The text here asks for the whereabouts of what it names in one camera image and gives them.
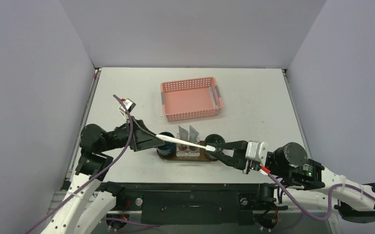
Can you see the white toothbrush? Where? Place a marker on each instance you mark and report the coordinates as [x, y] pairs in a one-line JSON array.
[[184, 142]]

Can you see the light blue toothbrush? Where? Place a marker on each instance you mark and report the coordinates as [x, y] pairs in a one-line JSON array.
[[213, 97]]

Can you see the dark cap toothpaste tube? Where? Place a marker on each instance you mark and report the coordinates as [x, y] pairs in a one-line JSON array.
[[193, 138]]

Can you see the dark blue mug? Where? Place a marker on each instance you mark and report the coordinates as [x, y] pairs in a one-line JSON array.
[[167, 150]]

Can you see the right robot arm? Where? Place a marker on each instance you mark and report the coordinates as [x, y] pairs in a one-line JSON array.
[[297, 181]]

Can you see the dark green mug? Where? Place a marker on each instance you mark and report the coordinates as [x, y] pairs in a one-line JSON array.
[[213, 139]]

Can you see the brown oval wooden tray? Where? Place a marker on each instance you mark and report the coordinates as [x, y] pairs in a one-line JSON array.
[[201, 158]]

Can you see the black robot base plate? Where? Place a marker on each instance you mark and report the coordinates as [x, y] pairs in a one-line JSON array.
[[191, 204]]

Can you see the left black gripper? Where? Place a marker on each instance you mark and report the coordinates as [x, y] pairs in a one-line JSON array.
[[143, 138]]

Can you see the pink perforated plastic basket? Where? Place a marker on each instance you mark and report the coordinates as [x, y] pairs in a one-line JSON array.
[[190, 99]]

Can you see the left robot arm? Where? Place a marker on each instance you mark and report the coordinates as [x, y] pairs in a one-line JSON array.
[[76, 214]]

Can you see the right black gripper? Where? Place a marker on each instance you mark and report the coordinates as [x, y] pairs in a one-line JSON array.
[[241, 155]]

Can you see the red cap toothpaste tube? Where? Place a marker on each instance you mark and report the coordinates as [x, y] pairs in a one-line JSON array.
[[184, 136]]

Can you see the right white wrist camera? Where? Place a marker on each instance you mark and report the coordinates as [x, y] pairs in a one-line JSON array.
[[256, 153]]

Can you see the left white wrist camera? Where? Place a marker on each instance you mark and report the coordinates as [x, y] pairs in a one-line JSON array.
[[129, 106]]

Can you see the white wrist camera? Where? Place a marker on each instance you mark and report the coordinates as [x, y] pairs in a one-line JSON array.
[[256, 153], [129, 106]]

